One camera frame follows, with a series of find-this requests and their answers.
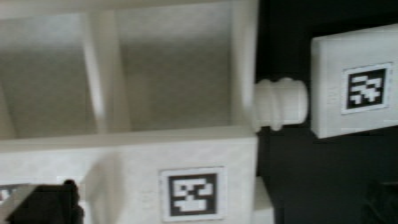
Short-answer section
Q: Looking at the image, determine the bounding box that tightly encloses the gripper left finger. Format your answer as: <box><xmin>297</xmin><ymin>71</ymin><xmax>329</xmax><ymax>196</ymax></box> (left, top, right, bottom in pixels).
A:
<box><xmin>6</xmin><ymin>180</ymin><xmax>86</xmax><ymax>224</ymax></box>

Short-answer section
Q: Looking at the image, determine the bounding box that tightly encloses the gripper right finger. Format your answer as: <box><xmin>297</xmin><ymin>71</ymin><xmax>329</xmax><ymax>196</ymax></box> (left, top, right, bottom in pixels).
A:
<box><xmin>361</xmin><ymin>182</ymin><xmax>398</xmax><ymax>224</ymax></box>

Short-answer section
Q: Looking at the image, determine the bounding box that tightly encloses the white cabinet body box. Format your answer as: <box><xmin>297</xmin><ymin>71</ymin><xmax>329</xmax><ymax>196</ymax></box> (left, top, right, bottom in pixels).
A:
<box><xmin>0</xmin><ymin>0</ymin><xmax>308</xmax><ymax>140</ymax></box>

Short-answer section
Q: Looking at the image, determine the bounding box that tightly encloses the white cabinet door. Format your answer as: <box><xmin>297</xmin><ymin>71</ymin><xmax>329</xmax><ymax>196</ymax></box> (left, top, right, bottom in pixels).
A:
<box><xmin>0</xmin><ymin>126</ymin><xmax>274</xmax><ymax>224</ymax></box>
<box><xmin>312</xmin><ymin>24</ymin><xmax>398</xmax><ymax>138</ymax></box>

